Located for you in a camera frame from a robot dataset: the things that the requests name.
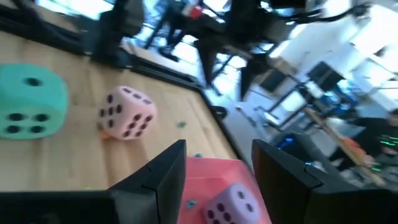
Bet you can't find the red object on desk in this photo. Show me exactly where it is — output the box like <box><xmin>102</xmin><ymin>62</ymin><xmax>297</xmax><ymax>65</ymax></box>
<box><xmin>187</xmin><ymin>6</ymin><xmax>205</xmax><ymax>21</ymax></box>

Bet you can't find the pink foam die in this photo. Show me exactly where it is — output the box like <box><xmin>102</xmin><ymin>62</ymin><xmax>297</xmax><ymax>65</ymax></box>
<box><xmin>96</xmin><ymin>85</ymin><xmax>158</xmax><ymax>141</ymax></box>

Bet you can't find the black cable loop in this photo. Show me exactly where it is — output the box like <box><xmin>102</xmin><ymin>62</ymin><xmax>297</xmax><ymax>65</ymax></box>
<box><xmin>211</xmin><ymin>105</ymin><xmax>228</xmax><ymax>121</ymax></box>

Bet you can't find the black computer with blue lights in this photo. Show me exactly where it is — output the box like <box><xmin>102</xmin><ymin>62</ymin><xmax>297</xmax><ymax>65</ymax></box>
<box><xmin>272</xmin><ymin>132</ymin><xmax>313</xmax><ymax>164</ymax></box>

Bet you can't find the purple foam die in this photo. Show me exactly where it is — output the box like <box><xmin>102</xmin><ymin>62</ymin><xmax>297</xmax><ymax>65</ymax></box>
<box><xmin>203</xmin><ymin>182</ymin><xmax>261</xmax><ymax>224</ymax></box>

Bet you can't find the pink translucent plastic bin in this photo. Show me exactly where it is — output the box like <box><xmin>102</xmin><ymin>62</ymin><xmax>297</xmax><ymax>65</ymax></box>
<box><xmin>177</xmin><ymin>156</ymin><xmax>273</xmax><ymax>224</ymax></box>

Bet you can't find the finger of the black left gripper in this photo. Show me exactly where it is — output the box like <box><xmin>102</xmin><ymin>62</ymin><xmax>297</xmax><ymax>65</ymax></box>
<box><xmin>194</xmin><ymin>39</ymin><xmax>220</xmax><ymax>88</ymax></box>
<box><xmin>239</xmin><ymin>57</ymin><xmax>262</xmax><ymax>102</ymax></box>

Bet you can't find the person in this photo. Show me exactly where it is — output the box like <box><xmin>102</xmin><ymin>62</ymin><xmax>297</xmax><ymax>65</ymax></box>
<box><xmin>328</xmin><ymin>108</ymin><xmax>398</xmax><ymax>177</ymax></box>

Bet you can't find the large green foam die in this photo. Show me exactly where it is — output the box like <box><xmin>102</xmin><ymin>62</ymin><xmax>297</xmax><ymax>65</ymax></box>
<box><xmin>0</xmin><ymin>63</ymin><xmax>70</xmax><ymax>140</ymax></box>

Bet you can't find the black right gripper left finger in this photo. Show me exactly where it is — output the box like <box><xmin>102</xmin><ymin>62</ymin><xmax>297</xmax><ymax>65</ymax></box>
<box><xmin>0</xmin><ymin>139</ymin><xmax>188</xmax><ymax>224</ymax></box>

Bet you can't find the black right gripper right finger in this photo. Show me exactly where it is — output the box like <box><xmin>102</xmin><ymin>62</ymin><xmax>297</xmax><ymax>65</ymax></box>
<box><xmin>251</xmin><ymin>138</ymin><xmax>398</xmax><ymax>224</ymax></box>

